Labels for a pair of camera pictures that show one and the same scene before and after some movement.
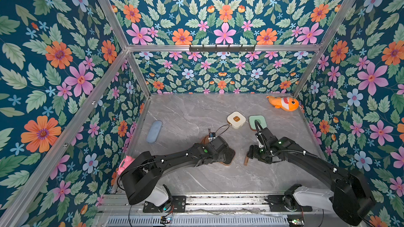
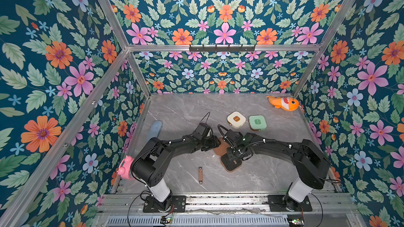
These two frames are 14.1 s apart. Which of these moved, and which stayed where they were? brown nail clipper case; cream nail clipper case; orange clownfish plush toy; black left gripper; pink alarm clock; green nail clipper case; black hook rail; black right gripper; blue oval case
Moved: black left gripper; black right gripper; brown nail clipper case
Stayed: orange clownfish plush toy; cream nail clipper case; blue oval case; pink alarm clock; black hook rail; green nail clipper case
